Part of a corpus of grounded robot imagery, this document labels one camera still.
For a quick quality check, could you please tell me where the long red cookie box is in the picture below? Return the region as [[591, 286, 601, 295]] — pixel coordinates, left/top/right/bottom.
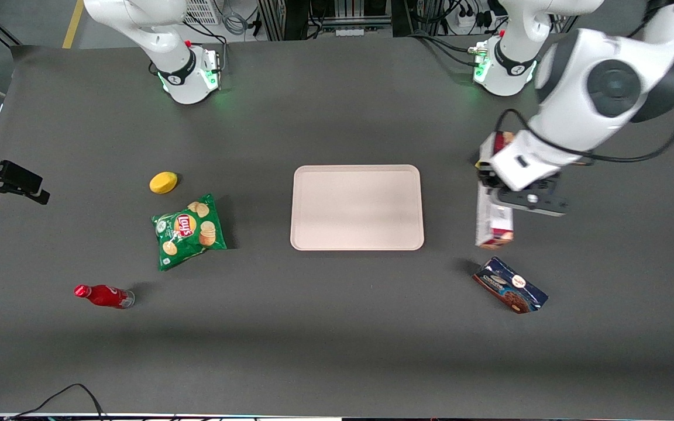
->
[[475, 132, 515, 250]]

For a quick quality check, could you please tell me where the blue chocolate cookie box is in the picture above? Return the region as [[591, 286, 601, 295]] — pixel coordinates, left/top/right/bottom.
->
[[472, 256, 549, 315]]

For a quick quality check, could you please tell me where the pale pink plastic tray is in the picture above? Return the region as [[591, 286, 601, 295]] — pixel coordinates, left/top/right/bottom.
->
[[290, 164, 425, 251]]

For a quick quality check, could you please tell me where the yellow lemon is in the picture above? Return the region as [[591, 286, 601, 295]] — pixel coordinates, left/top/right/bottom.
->
[[149, 171, 178, 195]]

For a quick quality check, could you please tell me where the red cola bottle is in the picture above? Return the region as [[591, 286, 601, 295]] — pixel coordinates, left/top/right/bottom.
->
[[74, 284, 136, 309]]

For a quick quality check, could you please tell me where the white power strip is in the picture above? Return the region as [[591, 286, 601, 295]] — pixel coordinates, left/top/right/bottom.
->
[[453, 9, 493, 33]]

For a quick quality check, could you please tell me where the green Lay's chips bag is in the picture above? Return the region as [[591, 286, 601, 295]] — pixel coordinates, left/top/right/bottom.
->
[[151, 194, 228, 271]]

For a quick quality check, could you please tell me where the white vent grille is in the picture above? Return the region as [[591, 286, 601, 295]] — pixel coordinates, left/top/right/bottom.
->
[[184, 0, 222, 26]]

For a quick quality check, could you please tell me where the black base cable bundle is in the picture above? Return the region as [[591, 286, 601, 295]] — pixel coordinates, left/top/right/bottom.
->
[[407, 32, 481, 68]]

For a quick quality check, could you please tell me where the thin black table cable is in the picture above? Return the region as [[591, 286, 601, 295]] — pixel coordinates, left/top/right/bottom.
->
[[5, 383, 108, 421]]

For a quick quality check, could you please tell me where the grey coiled cable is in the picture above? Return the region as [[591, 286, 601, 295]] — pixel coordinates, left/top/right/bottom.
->
[[220, 0, 250, 37]]

